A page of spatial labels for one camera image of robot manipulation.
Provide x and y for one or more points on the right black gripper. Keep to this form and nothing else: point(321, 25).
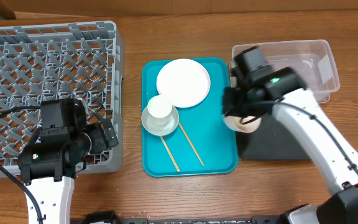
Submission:
point(230, 106)

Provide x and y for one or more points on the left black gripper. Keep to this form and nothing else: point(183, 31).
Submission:
point(100, 143)

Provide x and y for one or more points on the small pink-rimmed white bowl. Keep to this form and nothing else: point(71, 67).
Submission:
point(248, 124)

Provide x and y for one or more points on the grey shallow bowl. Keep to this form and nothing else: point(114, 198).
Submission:
point(160, 126)

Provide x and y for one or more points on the wooden chopstick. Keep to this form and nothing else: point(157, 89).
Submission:
point(170, 154)
point(191, 144)

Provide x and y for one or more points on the white ceramic cup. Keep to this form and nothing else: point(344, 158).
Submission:
point(159, 107)

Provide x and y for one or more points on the large white round plate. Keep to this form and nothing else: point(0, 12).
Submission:
point(185, 82)

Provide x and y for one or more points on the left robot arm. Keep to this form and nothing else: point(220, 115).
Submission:
point(48, 161)

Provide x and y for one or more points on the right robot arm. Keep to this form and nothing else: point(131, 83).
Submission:
point(286, 97)

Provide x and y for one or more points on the black plastic waste tray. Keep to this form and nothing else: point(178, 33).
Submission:
point(270, 141)

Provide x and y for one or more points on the clear plastic waste bin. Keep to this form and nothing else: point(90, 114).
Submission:
point(312, 59)

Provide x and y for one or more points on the grey plastic dishwasher rack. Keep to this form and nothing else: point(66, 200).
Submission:
point(48, 62)

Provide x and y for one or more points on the teal plastic serving tray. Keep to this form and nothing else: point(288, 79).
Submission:
point(203, 123)

